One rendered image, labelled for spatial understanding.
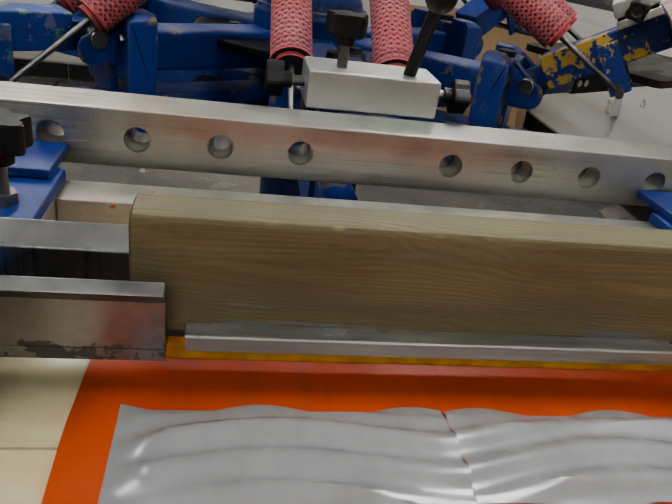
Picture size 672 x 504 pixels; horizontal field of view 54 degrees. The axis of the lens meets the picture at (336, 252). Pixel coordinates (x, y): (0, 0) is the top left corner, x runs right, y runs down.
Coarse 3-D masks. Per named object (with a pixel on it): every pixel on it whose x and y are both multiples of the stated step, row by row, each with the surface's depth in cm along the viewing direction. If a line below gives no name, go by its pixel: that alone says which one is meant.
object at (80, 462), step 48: (96, 384) 37; (144, 384) 37; (192, 384) 38; (240, 384) 38; (288, 384) 39; (336, 384) 39; (384, 384) 40; (96, 432) 33; (48, 480) 30; (96, 480) 31
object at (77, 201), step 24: (72, 192) 50; (96, 192) 50; (120, 192) 51; (144, 192) 51; (168, 192) 52; (192, 192) 53; (216, 192) 53; (240, 192) 54; (48, 216) 47; (72, 216) 49; (96, 216) 50; (120, 216) 50; (480, 216) 56; (504, 216) 57; (528, 216) 58; (552, 216) 59; (576, 216) 59
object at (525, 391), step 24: (432, 384) 41; (456, 384) 41; (480, 384) 41; (504, 384) 42; (528, 384) 42; (552, 384) 42; (576, 384) 43; (600, 384) 43; (624, 384) 43; (648, 384) 44; (456, 408) 39; (504, 408) 39; (528, 408) 40; (552, 408) 40; (576, 408) 40; (600, 408) 41; (624, 408) 41; (648, 408) 41
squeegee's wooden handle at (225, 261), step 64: (192, 256) 34; (256, 256) 35; (320, 256) 35; (384, 256) 36; (448, 256) 36; (512, 256) 37; (576, 256) 37; (640, 256) 38; (192, 320) 36; (256, 320) 37; (320, 320) 37; (384, 320) 38; (448, 320) 38; (512, 320) 39; (576, 320) 40; (640, 320) 40
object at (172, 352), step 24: (264, 360) 39; (288, 360) 39; (312, 360) 40; (336, 360) 40; (360, 360) 40; (384, 360) 40; (408, 360) 41; (432, 360) 41; (456, 360) 41; (480, 360) 41; (504, 360) 42
